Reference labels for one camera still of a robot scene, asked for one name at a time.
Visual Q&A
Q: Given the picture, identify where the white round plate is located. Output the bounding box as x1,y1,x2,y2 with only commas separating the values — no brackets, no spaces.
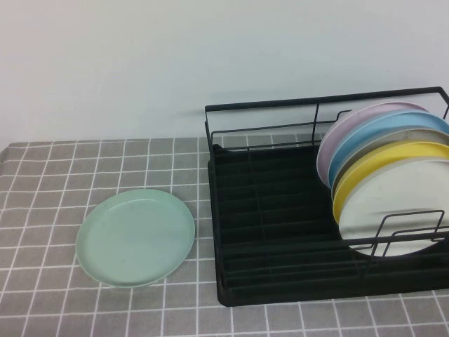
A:
338,158,449,260

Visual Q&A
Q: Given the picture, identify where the light green round plate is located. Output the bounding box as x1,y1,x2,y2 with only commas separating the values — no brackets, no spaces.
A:
75,188,196,289

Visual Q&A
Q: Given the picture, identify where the yellow round plate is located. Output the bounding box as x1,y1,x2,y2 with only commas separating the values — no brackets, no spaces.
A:
332,140,449,225

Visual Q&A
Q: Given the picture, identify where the pink round plate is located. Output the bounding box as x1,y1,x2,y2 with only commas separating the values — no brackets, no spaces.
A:
316,101,431,189

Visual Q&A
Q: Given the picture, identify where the black plastic drip tray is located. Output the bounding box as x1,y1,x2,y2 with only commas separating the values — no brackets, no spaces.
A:
207,143,449,309

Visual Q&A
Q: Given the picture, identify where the blue round plate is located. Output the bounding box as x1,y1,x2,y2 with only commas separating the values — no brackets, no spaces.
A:
328,111,449,190

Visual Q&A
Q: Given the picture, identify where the grey white checked tablecloth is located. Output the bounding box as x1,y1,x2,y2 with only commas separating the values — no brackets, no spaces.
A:
0,137,449,337

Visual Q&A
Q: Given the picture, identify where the beige grey round plate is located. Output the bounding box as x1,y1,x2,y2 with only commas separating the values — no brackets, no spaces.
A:
331,128,449,192

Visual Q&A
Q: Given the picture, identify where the black wire dish rack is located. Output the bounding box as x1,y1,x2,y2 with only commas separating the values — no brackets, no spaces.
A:
204,86,449,282

